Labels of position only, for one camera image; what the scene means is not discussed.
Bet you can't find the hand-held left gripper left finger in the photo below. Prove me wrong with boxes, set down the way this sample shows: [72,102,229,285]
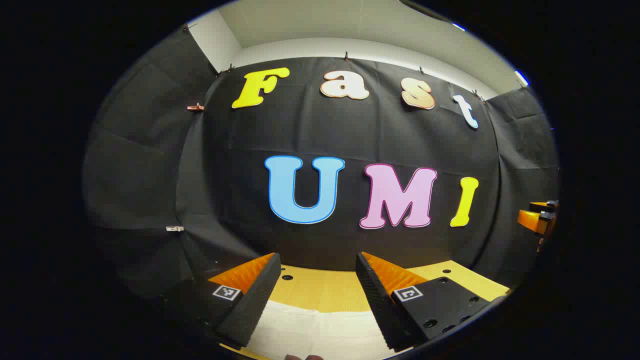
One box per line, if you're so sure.
[162,252,282,350]

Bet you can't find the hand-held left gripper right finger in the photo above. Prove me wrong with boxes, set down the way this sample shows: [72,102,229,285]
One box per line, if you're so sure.
[355,251,496,352]

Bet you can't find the white jeans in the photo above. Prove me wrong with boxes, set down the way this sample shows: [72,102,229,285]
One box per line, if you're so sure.
[247,300,401,360]

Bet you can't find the black backdrop cloth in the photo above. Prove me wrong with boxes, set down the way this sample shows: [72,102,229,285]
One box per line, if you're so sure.
[82,25,561,301]

